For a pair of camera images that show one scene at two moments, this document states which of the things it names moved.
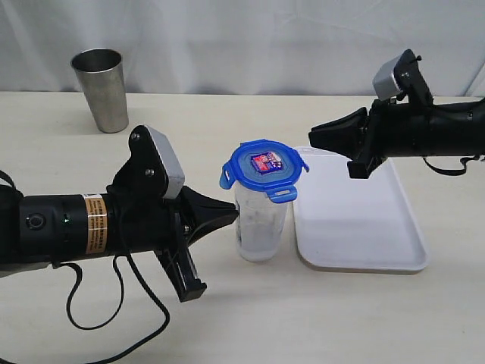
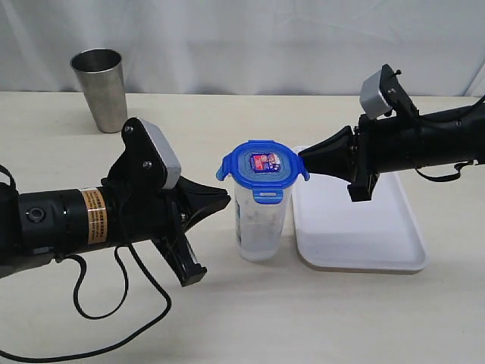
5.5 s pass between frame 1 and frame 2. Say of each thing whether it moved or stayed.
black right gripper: moved
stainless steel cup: stayed
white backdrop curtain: stayed
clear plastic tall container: stayed
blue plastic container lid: moved
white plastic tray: stayed
